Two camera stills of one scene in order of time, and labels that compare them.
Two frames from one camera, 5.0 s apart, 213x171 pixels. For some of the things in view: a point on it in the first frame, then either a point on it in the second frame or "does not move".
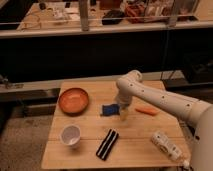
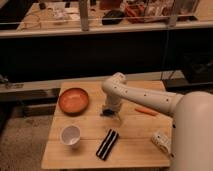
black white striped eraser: x=107 y=144 does not move
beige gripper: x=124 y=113 → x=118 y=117
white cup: x=70 y=136 does not move
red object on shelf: x=135 y=12 does not move
